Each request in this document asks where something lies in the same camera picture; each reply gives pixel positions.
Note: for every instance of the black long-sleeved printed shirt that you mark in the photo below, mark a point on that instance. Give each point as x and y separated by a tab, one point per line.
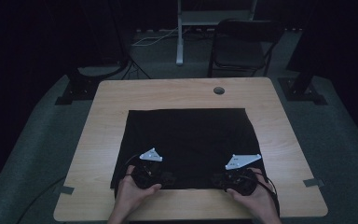
186	140

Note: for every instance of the grey metal desk frame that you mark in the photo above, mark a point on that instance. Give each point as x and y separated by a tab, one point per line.
179	46

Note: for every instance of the black stand base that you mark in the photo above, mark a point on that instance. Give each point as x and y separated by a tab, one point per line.
77	90
301	91

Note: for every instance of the person's right hand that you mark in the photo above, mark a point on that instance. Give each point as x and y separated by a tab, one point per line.
261	202

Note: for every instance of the person's left hand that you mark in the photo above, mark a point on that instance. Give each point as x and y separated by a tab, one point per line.
130	196

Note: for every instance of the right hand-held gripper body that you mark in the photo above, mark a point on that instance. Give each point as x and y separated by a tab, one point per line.
240	182

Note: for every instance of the black folding chair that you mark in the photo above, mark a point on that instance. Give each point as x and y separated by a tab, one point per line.
245	31

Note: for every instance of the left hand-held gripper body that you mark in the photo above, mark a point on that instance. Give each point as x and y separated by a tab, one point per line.
147	177

